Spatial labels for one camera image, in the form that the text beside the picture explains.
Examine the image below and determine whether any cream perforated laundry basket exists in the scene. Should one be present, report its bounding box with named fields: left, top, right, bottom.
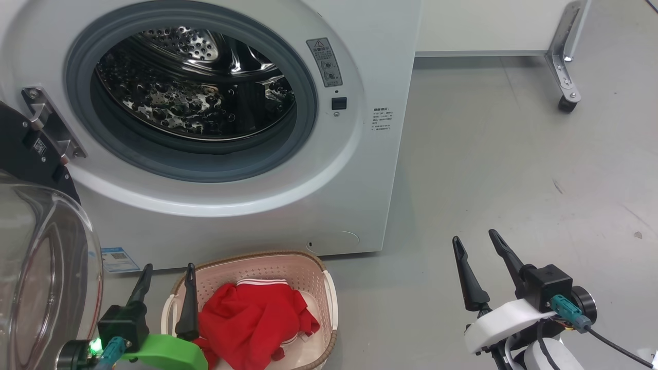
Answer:
left=161, top=251, right=338, bottom=370

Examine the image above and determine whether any white front-load washing machine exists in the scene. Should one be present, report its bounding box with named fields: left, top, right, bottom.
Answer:
left=0, top=0, right=423, bottom=272

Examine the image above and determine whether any washing machine glass door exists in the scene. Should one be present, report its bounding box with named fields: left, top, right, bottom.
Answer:
left=0, top=100, right=103, bottom=370

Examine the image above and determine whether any metal washing machine door hinge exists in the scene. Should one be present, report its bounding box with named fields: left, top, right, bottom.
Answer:
left=22, top=86, right=87, bottom=160

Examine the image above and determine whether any left camera cable teal plug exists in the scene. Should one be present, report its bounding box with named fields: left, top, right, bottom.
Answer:
left=95, top=337, right=128, bottom=370

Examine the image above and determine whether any small printed text label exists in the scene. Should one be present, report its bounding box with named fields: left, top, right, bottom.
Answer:
left=373, top=107, right=394, bottom=133

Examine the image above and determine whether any grey warning sticker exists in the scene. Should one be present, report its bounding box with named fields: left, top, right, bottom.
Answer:
left=306, top=38, right=343, bottom=88

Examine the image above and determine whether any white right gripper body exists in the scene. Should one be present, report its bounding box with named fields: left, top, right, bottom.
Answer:
left=464, top=299, right=558, bottom=355

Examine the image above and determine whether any red garment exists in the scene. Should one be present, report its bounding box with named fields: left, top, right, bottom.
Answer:
left=193, top=279, right=320, bottom=370

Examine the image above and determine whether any blue energy label sticker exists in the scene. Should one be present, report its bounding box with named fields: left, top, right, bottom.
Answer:
left=100, top=247, right=140, bottom=273

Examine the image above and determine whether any metal bracket with caster wheel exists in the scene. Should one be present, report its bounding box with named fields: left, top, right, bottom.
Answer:
left=545, top=2, right=582, bottom=114

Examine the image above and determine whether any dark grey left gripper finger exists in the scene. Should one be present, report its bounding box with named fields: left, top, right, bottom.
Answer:
left=175, top=263, right=200, bottom=341
left=126, top=264, right=154, bottom=309

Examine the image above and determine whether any white rolling partition board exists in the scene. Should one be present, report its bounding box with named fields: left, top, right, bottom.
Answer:
left=415, top=0, right=592, bottom=57

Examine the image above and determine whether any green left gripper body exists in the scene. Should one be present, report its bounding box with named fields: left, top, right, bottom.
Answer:
left=121, top=334, right=209, bottom=370

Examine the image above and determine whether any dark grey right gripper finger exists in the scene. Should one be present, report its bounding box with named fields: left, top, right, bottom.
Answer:
left=488, top=229, right=527, bottom=299
left=452, top=236, right=490, bottom=312

